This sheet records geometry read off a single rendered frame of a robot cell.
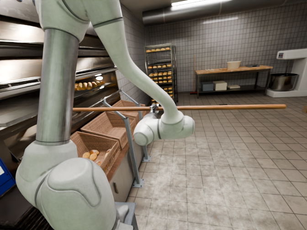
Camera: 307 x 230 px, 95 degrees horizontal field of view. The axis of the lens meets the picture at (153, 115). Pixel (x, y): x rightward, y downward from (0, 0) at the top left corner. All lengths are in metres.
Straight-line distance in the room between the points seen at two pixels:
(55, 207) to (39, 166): 0.17
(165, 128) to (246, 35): 5.82
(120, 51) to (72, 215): 0.48
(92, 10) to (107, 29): 0.06
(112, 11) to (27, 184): 0.58
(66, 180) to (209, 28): 5.90
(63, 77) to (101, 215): 0.43
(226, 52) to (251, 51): 0.81
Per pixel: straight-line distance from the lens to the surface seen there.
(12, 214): 1.14
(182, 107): 0.98
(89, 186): 0.43
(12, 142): 1.44
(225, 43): 6.09
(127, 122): 1.54
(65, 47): 0.59
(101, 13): 0.52
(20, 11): 1.66
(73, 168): 0.45
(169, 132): 0.64
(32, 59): 1.61
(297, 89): 6.01
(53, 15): 0.61
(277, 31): 6.64
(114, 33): 0.52
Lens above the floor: 1.52
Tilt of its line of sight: 22 degrees down
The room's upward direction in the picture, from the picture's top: 6 degrees counter-clockwise
